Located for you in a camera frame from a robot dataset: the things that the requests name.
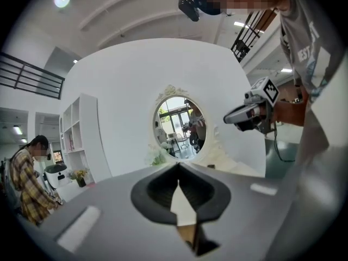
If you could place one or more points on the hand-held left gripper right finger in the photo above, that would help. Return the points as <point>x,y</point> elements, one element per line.
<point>250,213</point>

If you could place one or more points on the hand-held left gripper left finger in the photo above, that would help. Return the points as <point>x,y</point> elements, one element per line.
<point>114,222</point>

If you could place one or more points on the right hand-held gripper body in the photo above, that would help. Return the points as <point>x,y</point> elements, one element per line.
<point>269,94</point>

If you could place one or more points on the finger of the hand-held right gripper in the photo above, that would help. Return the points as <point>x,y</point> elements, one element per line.
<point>247,125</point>
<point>236,114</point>

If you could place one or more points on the yellow flowers in black pot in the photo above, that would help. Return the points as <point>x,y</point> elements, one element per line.
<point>80,177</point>

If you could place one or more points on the oval white-framed mirror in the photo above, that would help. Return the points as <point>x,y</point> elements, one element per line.
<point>179,124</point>

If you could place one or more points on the black metal railing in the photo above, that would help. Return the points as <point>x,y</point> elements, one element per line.
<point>32,67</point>
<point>244,34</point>

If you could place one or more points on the person's grey T-shirt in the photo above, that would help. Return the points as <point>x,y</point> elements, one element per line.
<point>304,37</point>

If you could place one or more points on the white round appliance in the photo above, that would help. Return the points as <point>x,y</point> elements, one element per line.
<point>55,175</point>

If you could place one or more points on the white flowers in vase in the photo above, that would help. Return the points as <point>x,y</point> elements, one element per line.
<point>156,155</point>

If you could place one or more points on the white shelving unit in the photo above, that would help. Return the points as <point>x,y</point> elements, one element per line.
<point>92,135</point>

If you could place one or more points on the pink book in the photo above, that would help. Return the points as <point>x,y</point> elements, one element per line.
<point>71,143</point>

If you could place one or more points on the black head-worn camera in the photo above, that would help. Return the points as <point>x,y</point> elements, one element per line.
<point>189,7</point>

